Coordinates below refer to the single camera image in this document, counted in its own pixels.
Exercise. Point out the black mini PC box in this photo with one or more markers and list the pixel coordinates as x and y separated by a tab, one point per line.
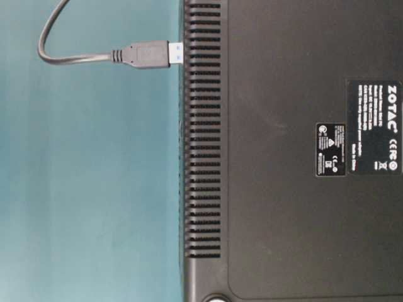
290	178

